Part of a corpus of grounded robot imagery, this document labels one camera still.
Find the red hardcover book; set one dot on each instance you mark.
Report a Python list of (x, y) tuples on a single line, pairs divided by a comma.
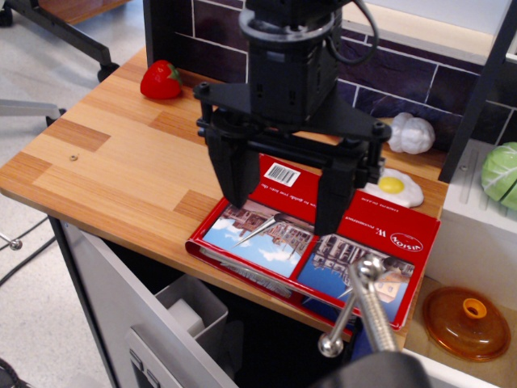
[(270, 243)]

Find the grey open cabinet door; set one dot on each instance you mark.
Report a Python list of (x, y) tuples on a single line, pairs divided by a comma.
[(141, 344)]

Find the grey plastic bin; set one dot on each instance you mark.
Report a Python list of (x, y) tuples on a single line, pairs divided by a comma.
[(198, 311)]

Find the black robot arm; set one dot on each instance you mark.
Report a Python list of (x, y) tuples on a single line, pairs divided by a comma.
[(290, 108)]

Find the black vertical post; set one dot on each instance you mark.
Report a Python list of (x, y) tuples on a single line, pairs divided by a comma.
[(493, 64)]

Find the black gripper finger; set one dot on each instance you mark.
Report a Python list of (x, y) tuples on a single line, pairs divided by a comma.
[(236, 166), (336, 188)]

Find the black chair base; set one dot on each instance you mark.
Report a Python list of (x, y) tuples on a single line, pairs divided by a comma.
[(60, 18)]

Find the metal clamp screw handle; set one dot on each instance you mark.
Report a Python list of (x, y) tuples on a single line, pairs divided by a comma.
[(365, 272)]

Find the green toy cabbage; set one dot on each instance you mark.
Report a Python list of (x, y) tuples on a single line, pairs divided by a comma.
[(498, 172)]

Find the orange transparent pot lid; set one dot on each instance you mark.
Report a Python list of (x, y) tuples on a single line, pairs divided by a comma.
[(466, 324)]

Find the white toy garlic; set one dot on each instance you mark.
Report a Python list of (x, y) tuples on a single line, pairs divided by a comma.
[(410, 134)]

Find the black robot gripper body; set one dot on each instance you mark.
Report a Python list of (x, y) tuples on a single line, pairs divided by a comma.
[(289, 105)]

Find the toy fried egg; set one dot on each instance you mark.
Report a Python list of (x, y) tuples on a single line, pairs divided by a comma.
[(396, 187)]

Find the red toy strawberry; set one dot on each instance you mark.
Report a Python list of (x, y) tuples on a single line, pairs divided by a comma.
[(161, 81)]

